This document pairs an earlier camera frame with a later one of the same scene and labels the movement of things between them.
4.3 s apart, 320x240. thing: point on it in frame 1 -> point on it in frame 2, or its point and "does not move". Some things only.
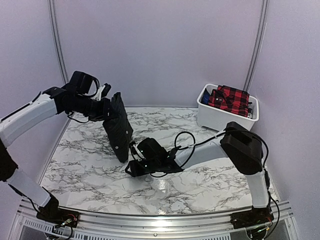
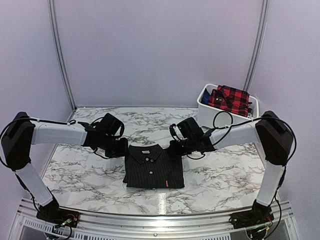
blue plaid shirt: (204, 98) does not move
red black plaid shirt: (234, 101) does not move
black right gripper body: (153, 165) -> (187, 149)
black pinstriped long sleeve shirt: (118, 127) -> (151, 166)
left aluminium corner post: (52, 7) does not move
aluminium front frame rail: (28, 225) does not move
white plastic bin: (217, 118) does not move
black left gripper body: (95, 113) -> (112, 149)
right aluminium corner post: (256, 54) does not move
